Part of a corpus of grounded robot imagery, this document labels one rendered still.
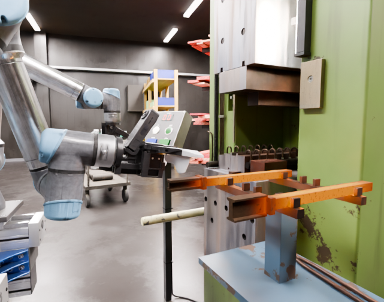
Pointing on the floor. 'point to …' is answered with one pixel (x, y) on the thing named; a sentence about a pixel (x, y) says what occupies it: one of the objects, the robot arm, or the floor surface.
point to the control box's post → (167, 235)
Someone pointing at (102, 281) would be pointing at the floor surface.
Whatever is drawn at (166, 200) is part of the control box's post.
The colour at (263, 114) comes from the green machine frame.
